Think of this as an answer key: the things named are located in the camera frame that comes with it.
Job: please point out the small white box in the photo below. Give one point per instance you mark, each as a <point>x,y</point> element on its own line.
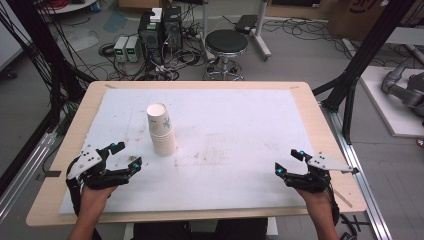
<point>156,15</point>

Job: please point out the white power supply unit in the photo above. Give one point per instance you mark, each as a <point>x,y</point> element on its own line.
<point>132,49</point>
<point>120,48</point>

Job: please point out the flat black device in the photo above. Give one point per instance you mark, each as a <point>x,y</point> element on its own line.
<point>246,24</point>

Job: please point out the white round table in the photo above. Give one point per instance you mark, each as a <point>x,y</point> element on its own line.
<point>71,6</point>

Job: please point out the aluminium rail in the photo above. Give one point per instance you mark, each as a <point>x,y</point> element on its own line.
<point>23,173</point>
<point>356,166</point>

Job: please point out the stack of white paper cups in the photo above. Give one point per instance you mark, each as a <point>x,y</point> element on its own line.
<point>161,133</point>

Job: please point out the person's left hand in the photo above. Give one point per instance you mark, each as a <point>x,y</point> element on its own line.
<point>95,198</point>

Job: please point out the brown cardboard box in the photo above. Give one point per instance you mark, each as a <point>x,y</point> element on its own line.
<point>356,18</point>

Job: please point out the black tape strip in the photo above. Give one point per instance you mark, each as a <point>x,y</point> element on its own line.
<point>53,173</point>
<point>356,170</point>

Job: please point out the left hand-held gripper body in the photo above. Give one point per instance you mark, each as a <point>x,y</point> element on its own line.
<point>87,160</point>

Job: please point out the black computer tower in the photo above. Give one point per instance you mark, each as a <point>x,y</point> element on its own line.
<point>150,38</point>
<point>173,28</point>

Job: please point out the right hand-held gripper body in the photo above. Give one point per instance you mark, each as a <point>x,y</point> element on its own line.
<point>325,162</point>

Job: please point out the black metal frame post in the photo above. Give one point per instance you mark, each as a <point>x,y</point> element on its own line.
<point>43,50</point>
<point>363,56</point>

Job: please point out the white metal stand leg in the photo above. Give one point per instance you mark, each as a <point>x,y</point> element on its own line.
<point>261,31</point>

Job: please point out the white wall panel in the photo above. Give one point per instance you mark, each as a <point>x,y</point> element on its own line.
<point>10,36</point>

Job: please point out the black cross-shaped bracket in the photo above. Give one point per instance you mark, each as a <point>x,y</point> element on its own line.
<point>356,222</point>

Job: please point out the thin wooden stick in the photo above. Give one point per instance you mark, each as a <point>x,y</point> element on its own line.
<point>343,198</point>

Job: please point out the black round stool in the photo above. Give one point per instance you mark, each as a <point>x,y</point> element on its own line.
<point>226,42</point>

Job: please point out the white base board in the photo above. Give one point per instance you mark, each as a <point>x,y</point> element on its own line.
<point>383,110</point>

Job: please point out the person's right hand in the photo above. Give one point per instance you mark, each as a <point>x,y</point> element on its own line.
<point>318,201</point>

